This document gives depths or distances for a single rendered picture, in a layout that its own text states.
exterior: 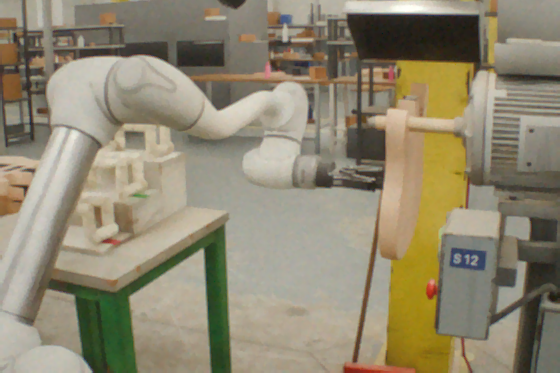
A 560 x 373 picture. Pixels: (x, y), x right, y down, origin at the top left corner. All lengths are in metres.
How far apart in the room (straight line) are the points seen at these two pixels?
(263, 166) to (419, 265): 1.02
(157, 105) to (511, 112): 0.69
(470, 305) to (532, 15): 0.67
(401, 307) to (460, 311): 1.40
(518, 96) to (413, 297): 1.36
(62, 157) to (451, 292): 0.76
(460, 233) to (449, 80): 1.24
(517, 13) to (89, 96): 0.93
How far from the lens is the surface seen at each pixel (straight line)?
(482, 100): 1.25
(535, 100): 1.26
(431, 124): 1.35
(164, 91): 1.11
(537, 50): 1.27
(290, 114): 1.57
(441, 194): 2.30
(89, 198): 1.61
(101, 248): 1.53
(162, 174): 1.73
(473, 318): 1.11
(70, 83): 1.22
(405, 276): 2.43
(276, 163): 1.57
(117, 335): 1.44
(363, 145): 6.41
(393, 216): 1.37
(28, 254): 1.14
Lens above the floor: 1.45
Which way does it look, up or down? 12 degrees down
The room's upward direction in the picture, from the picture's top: 1 degrees counter-clockwise
